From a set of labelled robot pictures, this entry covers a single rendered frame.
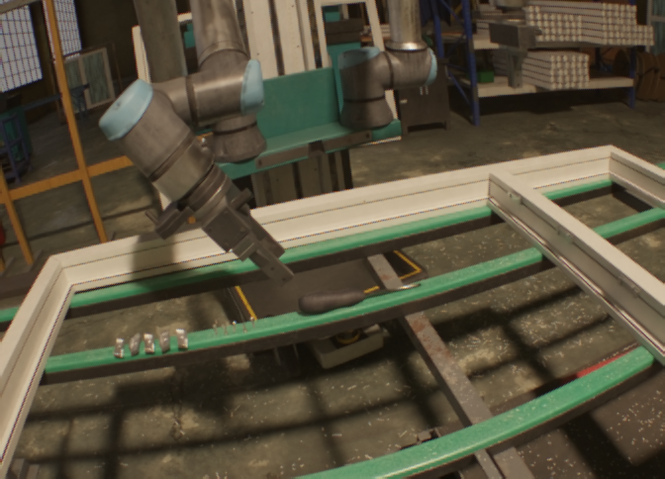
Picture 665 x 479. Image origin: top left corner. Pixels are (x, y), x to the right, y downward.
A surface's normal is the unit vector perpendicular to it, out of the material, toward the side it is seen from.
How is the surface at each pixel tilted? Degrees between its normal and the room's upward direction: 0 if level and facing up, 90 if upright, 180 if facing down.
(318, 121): 90
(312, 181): 90
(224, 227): 90
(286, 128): 90
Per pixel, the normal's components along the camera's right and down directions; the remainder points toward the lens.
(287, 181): 0.41, 0.36
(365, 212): 0.21, 0.41
